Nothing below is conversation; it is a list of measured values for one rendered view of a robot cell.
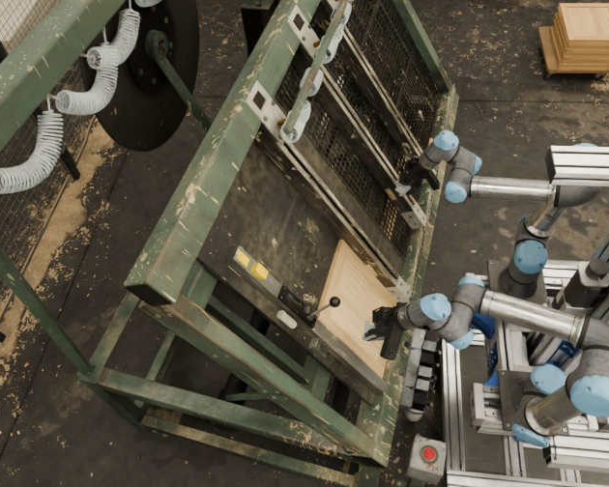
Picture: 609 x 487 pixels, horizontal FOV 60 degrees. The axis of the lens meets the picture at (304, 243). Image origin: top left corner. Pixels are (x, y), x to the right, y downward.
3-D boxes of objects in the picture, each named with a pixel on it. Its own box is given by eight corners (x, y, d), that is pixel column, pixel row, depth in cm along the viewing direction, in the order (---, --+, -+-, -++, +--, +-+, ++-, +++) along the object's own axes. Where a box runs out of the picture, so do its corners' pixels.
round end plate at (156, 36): (148, 195, 208) (54, 6, 143) (135, 192, 210) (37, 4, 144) (222, 69, 251) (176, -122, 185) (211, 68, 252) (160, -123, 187)
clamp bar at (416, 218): (411, 232, 257) (458, 225, 243) (265, 32, 188) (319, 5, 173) (414, 216, 263) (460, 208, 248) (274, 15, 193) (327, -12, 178)
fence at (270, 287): (375, 393, 214) (384, 393, 212) (223, 260, 158) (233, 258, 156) (377, 382, 217) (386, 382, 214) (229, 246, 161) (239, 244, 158)
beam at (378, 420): (362, 465, 211) (387, 469, 205) (348, 454, 204) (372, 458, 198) (443, 102, 328) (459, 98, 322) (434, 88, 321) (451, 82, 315)
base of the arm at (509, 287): (534, 269, 223) (540, 256, 215) (538, 300, 215) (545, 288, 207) (497, 267, 225) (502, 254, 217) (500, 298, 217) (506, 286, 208)
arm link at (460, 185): (597, 220, 170) (444, 207, 190) (599, 195, 176) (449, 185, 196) (603, 196, 161) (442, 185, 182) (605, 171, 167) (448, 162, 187)
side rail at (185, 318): (348, 454, 204) (372, 457, 198) (137, 307, 140) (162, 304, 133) (351, 439, 208) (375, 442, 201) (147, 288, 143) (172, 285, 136)
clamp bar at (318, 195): (393, 306, 235) (445, 303, 221) (221, 110, 165) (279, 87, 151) (398, 287, 241) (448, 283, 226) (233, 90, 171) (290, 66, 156)
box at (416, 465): (436, 485, 205) (443, 475, 190) (405, 476, 207) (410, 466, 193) (441, 454, 211) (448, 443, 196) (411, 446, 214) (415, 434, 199)
